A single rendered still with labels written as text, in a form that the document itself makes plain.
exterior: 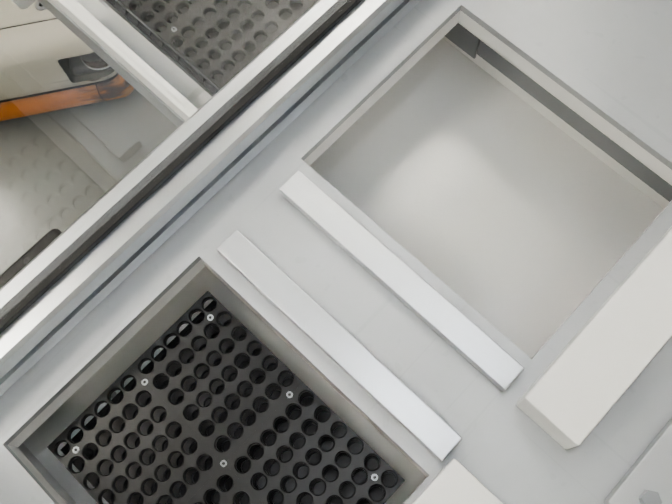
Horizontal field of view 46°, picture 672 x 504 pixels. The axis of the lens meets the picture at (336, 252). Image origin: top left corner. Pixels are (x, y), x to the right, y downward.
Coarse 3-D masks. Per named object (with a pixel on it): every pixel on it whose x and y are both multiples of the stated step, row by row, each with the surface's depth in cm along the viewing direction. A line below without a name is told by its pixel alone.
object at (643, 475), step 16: (656, 448) 56; (640, 464) 56; (656, 464) 56; (624, 480) 55; (640, 480) 55; (656, 480) 55; (608, 496) 56; (624, 496) 55; (640, 496) 55; (656, 496) 54
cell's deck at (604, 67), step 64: (448, 0) 69; (512, 0) 69; (576, 0) 69; (640, 0) 69; (384, 64) 68; (512, 64) 70; (576, 64) 67; (640, 64) 67; (320, 128) 66; (640, 128) 65; (256, 192) 64; (192, 256) 63; (320, 256) 62; (640, 256) 62; (128, 320) 61; (384, 320) 61; (576, 320) 60; (64, 384) 60; (448, 384) 59; (512, 384) 59; (640, 384) 59; (0, 448) 59; (512, 448) 57; (576, 448) 57; (640, 448) 57
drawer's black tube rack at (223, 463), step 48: (192, 336) 65; (240, 336) 69; (144, 384) 64; (192, 384) 67; (240, 384) 64; (288, 384) 67; (96, 432) 63; (144, 432) 66; (192, 432) 63; (240, 432) 66; (288, 432) 63; (336, 432) 66; (96, 480) 65; (144, 480) 62; (192, 480) 65; (240, 480) 62; (288, 480) 65; (336, 480) 61; (384, 480) 65
